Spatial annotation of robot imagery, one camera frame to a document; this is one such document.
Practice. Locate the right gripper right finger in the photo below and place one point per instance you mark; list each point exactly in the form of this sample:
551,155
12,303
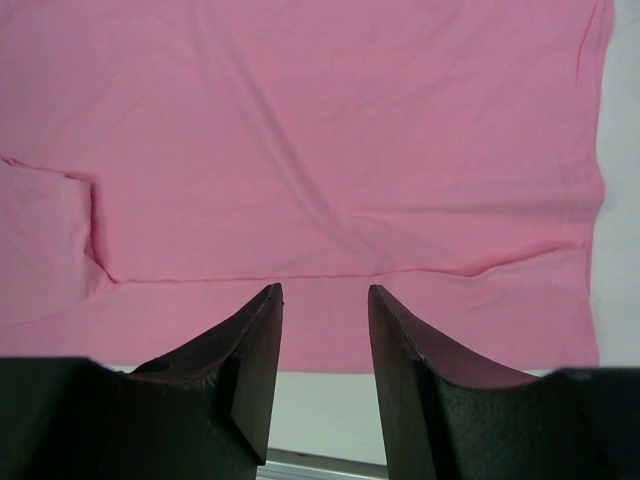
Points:
410,357

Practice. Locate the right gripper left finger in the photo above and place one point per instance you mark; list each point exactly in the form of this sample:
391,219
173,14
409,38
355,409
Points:
207,403

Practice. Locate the pink t shirt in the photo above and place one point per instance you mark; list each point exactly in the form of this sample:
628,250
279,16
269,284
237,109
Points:
162,161

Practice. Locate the aluminium mounting rail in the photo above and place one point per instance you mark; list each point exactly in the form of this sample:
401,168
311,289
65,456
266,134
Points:
285,464

